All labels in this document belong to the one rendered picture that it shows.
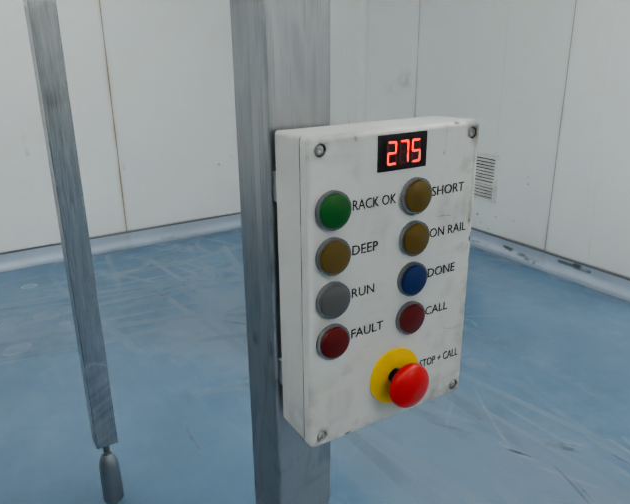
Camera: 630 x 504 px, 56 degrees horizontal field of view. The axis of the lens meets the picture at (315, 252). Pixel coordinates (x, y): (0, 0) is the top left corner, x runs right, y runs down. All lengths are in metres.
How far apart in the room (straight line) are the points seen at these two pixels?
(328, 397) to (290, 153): 0.20
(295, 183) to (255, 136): 0.07
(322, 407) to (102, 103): 3.57
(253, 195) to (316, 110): 0.09
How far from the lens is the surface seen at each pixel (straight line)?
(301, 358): 0.49
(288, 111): 0.48
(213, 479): 2.00
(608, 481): 2.15
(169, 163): 4.15
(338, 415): 0.52
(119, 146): 4.03
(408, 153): 0.47
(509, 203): 3.88
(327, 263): 0.44
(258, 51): 0.48
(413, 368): 0.52
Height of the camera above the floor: 1.28
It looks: 19 degrees down
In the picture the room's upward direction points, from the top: 1 degrees counter-clockwise
